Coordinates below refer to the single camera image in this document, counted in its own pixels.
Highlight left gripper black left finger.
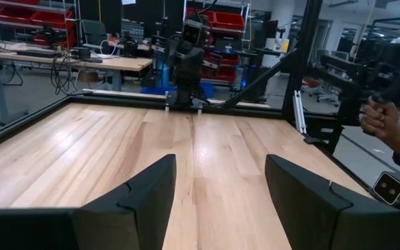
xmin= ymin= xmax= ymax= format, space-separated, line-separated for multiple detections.
xmin=72 ymin=153 xmax=178 ymax=250

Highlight silver aluminium bracket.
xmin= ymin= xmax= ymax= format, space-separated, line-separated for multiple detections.
xmin=291 ymin=90 xmax=308 ymax=135

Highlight wooden workbench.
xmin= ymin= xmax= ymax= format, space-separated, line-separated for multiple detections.
xmin=0 ymin=48 xmax=153 ymax=121

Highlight metal rack with red bins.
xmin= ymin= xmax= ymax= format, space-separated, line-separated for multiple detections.
xmin=184 ymin=0 xmax=251 ymax=84
xmin=0 ymin=0 xmax=80 ymax=49

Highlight dark office chair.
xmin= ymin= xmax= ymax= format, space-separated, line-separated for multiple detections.
xmin=81 ymin=19 xmax=110 ymax=49

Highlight blue plastic bin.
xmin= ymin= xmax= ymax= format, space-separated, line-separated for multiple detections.
xmin=140 ymin=61 xmax=216 ymax=99

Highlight black aluminium table frame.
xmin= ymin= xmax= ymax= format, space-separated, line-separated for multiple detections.
xmin=0 ymin=0 xmax=378 ymax=203

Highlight tangled black cables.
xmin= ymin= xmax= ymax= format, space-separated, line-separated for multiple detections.
xmin=49 ymin=48 xmax=85 ymax=97

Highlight small table-level camera box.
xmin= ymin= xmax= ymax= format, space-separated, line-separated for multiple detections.
xmin=372 ymin=170 xmax=400 ymax=210

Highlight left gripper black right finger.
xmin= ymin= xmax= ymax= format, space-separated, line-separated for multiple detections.
xmin=264 ymin=153 xmax=400 ymax=250

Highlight person's hand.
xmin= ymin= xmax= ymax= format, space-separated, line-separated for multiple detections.
xmin=359 ymin=96 xmax=400 ymax=142

